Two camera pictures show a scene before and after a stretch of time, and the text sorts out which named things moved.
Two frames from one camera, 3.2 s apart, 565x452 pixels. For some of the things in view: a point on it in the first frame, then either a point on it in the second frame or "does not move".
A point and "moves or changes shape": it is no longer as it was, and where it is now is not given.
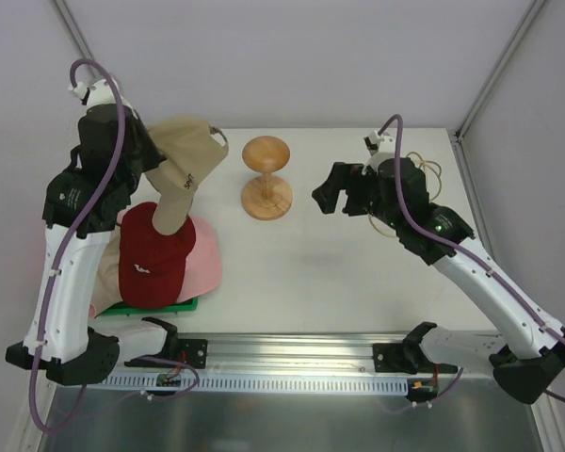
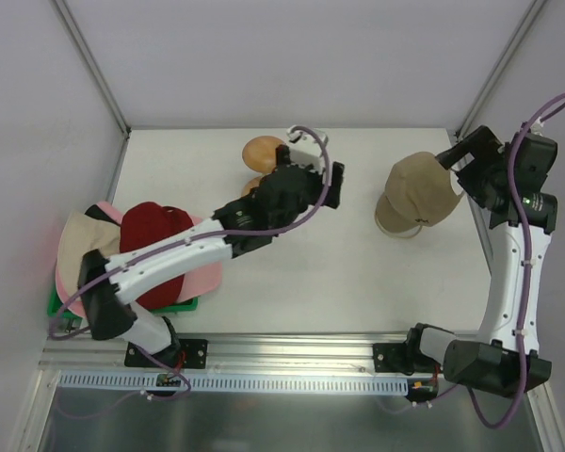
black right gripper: (353, 189) → (474, 153)
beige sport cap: (193, 149) moves or changes shape
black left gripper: (147, 152) → (332, 185)
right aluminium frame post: (528, 18) does not move
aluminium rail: (289, 353) does not move
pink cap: (204, 266) does not move
